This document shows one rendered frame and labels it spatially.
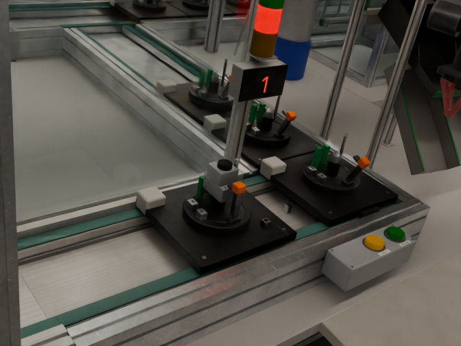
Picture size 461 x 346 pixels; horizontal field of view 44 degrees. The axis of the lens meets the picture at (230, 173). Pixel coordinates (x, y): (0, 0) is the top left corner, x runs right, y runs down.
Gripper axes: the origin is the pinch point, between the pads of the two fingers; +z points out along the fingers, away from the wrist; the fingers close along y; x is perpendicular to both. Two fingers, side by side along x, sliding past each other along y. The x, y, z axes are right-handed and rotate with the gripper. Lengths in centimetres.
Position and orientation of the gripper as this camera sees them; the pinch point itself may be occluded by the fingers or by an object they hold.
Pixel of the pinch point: (448, 112)
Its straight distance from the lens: 123.1
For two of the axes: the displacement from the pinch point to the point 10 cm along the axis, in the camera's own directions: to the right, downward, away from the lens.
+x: 5.9, 5.1, -6.3
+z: -1.7, 8.4, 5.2
